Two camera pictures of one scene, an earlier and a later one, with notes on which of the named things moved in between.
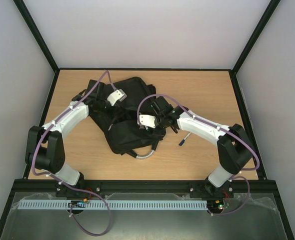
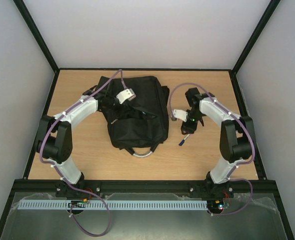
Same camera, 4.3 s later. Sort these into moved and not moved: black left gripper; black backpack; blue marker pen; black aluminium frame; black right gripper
Moved: black left gripper; black backpack; black right gripper
Not moved: blue marker pen; black aluminium frame
